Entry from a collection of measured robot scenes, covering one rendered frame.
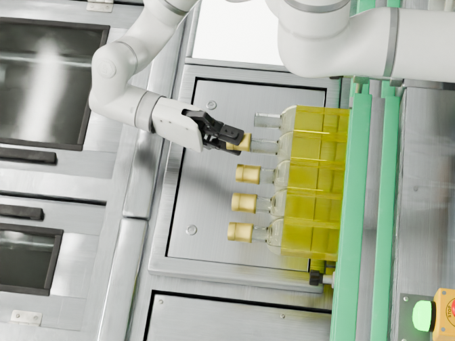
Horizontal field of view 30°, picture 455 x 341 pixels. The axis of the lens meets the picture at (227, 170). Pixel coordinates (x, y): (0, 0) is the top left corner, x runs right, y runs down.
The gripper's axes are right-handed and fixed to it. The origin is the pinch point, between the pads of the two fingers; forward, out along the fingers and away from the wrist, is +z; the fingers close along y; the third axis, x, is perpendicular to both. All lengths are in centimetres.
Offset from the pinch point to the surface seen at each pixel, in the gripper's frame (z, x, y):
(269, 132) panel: 3.1, 10.8, -14.5
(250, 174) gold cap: 5.7, -5.2, 0.0
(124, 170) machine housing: -21.9, -6.9, -16.8
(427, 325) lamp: 42, -26, 19
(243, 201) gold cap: 6.5, -10.6, -0.1
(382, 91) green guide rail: 23.0, 18.4, 2.5
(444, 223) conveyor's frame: 40.3, -7.9, 14.1
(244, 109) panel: -3.7, 14.2, -14.5
